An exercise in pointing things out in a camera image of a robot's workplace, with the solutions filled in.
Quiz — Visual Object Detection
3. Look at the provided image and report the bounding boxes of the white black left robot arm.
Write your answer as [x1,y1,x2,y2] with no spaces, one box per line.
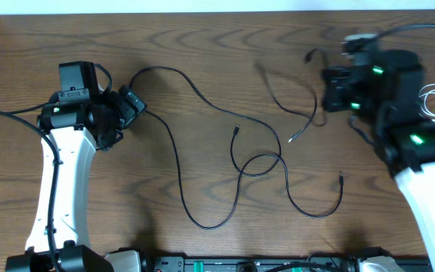
[5,61,147,271]

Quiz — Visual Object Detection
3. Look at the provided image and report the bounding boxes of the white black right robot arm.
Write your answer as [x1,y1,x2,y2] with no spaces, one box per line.
[322,50,435,270]

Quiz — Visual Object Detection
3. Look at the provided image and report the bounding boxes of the black USB cable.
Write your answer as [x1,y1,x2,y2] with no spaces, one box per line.
[255,47,330,144]

